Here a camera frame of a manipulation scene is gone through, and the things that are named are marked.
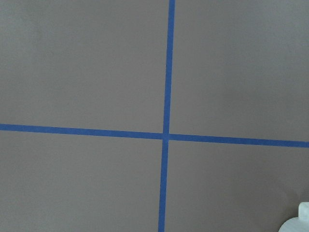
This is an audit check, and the white HOME mug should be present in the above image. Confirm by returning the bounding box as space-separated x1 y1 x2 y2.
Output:
279 202 309 232

